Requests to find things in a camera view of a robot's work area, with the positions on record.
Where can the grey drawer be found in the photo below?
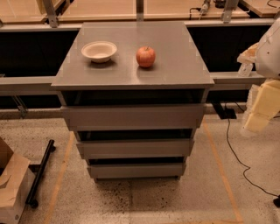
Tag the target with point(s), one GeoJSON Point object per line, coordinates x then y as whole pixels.
{"type": "Point", "coordinates": [157, 148]}
{"type": "Point", "coordinates": [131, 171]}
{"type": "Point", "coordinates": [134, 117]}

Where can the grey middle drawer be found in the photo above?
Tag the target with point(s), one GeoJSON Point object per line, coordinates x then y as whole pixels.
{"type": "Point", "coordinates": [157, 148]}

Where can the clear sanitizer bottle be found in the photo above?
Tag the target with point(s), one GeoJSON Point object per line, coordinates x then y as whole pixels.
{"type": "Point", "coordinates": [245, 69]}

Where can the brown cardboard box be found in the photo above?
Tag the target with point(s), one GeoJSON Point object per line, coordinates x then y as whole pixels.
{"type": "Point", "coordinates": [15, 183]}

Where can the grey drawer cabinet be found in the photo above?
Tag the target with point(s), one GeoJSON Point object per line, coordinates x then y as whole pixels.
{"type": "Point", "coordinates": [178, 76]}

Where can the red apple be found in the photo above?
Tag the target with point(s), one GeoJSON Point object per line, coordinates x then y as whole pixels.
{"type": "Point", "coordinates": [145, 56]}

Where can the white paper bowl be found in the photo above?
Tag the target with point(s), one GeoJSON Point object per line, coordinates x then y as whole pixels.
{"type": "Point", "coordinates": [99, 51]}

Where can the black power box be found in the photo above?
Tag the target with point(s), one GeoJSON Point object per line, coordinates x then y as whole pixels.
{"type": "Point", "coordinates": [223, 111]}

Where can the grey top drawer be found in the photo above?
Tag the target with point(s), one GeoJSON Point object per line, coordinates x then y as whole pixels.
{"type": "Point", "coordinates": [134, 117]}

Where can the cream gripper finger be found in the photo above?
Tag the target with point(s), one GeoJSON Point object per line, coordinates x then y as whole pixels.
{"type": "Point", "coordinates": [262, 105]}

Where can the black metal bar stand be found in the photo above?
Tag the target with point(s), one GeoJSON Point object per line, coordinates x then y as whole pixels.
{"type": "Point", "coordinates": [38, 170]}

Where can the grey bottom drawer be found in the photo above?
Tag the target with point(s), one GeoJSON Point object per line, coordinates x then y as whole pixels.
{"type": "Point", "coordinates": [131, 171]}

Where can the white power adapter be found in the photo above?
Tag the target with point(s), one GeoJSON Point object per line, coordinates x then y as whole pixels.
{"type": "Point", "coordinates": [205, 7]}

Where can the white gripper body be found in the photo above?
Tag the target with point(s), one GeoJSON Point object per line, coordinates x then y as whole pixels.
{"type": "Point", "coordinates": [269, 57]}

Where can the grey metal rail frame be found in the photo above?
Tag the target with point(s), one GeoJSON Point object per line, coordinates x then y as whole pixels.
{"type": "Point", "coordinates": [31, 57]}

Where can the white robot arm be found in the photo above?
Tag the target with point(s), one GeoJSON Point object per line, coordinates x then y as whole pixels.
{"type": "Point", "coordinates": [268, 53]}

